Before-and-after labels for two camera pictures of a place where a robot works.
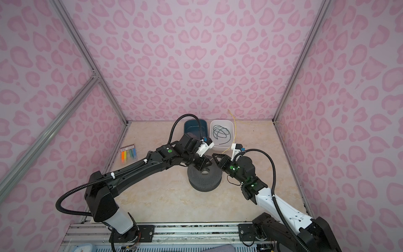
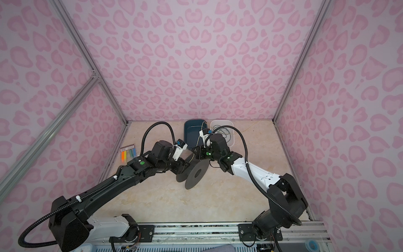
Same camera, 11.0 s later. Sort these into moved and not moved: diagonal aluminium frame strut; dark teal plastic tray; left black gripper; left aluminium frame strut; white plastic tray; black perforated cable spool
Moved: black perforated cable spool; left black gripper
Not moved: dark teal plastic tray; diagonal aluminium frame strut; white plastic tray; left aluminium frame strut
